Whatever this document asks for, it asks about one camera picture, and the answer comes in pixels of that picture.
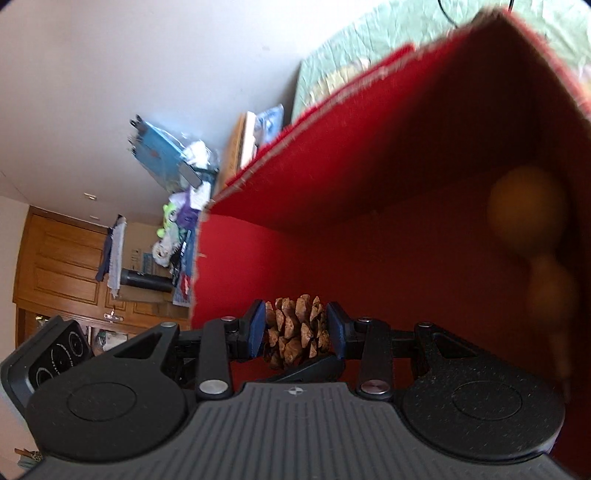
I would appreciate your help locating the black bottle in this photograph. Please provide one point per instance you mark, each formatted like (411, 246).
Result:
(145, 280)

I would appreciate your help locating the quilted bedspread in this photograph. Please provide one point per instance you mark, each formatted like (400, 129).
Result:
(351, 46)

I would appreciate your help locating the hanging grey clothes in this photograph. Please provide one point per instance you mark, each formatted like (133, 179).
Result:
(113, 254)

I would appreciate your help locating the blue flat box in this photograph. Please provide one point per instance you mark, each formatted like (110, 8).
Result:
(154, 154)

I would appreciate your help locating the clear plastic bag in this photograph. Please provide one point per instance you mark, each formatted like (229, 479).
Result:
(198, 159)

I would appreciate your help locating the neon green plush toy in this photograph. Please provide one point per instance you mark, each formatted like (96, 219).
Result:
(168, 219)

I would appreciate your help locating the brown cardboard box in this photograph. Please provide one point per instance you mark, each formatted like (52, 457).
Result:
(138, 251)

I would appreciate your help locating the brown pine cone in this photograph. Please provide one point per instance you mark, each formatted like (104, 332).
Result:
(295, 332)

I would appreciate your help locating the wooden board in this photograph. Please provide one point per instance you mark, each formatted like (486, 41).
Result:
(235, 147)

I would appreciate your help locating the white plush toy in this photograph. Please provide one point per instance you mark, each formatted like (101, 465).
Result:
(164, 251)

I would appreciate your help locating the orange gourd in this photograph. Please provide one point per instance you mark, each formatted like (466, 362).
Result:
(531, 217)

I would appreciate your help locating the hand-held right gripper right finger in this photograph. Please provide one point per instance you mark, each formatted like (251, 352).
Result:
(334, 330)

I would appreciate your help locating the blue white package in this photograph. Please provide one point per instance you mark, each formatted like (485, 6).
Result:
(268, 122)

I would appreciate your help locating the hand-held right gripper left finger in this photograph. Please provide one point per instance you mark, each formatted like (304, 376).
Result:
(258, 330)

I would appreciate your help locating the wooden cabinet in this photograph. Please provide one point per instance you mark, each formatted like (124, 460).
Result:
(60, 263)

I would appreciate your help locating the metal door latch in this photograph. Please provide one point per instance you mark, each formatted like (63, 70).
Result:
(113, 316)

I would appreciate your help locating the red cardboard box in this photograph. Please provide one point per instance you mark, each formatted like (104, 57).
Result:
(369, 230)

